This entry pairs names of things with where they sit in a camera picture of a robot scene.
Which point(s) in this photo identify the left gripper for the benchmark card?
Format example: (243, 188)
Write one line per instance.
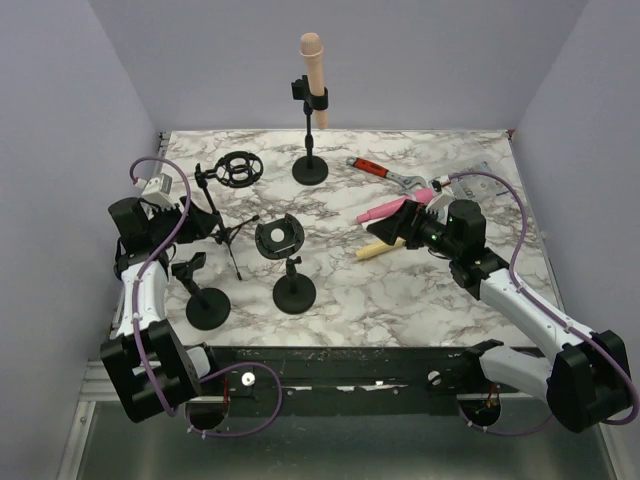
(196, 224)

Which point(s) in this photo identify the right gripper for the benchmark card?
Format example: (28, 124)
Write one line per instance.
(405, 220)

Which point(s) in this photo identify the beige microphone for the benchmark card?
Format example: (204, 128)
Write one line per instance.
(378, 248)

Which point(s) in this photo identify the pink microphone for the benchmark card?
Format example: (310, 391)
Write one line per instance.
(423, 195)

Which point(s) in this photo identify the black shock-mount round-base stand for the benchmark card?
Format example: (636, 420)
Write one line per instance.
(294, 293)

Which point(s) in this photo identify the black clip round-base stand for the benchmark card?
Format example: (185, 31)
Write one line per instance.
(208, 308)

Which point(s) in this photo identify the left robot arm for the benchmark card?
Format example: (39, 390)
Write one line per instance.
(150, 369)

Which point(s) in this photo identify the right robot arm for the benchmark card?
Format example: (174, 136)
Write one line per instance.
(582, 376)

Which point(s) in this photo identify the tall black round-base stand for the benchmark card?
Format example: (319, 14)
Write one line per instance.
(310, 169)

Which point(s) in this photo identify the peach microphone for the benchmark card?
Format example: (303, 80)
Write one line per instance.
(312, 52)

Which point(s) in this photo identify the clear plastic parts box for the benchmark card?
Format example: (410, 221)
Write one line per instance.
(478, 187)

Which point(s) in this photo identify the red handled adjustable wrench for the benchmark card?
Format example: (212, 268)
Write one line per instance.
(406, 183)

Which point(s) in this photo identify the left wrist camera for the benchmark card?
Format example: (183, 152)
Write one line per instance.
(155, 196)

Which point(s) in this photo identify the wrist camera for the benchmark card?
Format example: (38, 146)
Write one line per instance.
(442, 197)
(155, 196)

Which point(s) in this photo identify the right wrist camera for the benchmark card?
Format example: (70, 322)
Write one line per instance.
(442, 197)

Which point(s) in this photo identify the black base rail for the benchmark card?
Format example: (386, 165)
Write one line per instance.
(214, 383)

